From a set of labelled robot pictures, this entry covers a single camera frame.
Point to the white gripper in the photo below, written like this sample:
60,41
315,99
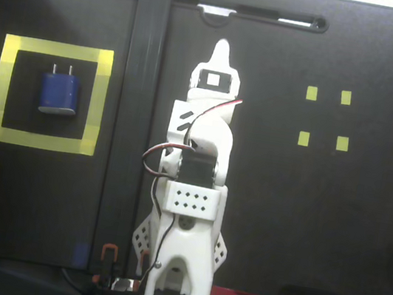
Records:
214,81

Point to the blue white charger plug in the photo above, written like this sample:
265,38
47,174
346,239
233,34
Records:
59,92

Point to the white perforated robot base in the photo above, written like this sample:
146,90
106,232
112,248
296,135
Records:
141,238

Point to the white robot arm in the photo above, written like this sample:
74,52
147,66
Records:
184,246

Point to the small yellow tape marker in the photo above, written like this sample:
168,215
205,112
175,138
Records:
312,93
304,138
346,98
342,143

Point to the long black flat strip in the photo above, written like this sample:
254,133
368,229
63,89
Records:
135,108

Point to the yellow tape square outline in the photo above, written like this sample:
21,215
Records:
55,48

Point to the orange black spring clamp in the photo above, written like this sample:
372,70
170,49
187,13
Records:
107,268
145,255

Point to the blue tape piece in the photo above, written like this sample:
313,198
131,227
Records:
80,254

